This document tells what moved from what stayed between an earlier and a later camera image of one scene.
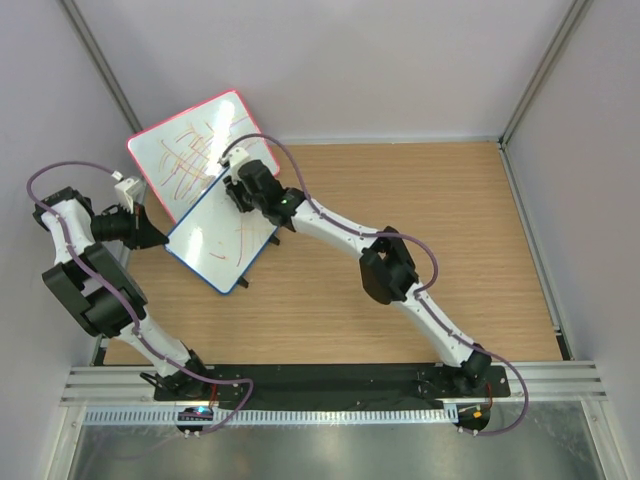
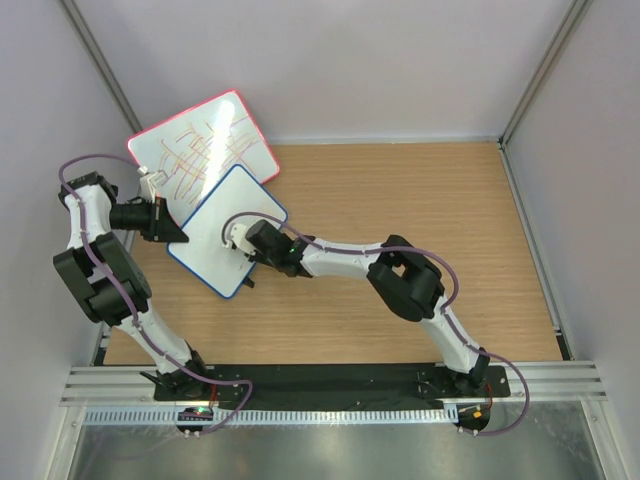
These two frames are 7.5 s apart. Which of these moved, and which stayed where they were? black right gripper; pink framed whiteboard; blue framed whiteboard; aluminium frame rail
Moved: black right gripper
Stayed: blue framed whiteboard; pink framed whiteboard; aluminium frame rail
